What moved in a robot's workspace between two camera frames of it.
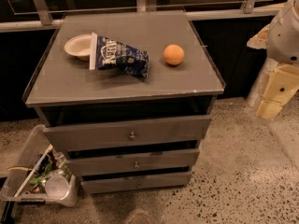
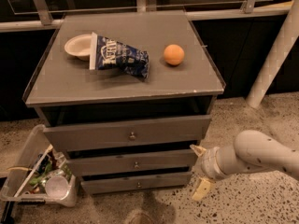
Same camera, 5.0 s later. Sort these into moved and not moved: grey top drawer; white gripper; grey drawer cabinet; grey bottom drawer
Moved: white gripper
Not moved: grey drawer cabinet; grey bottom drawer; grey top drawer
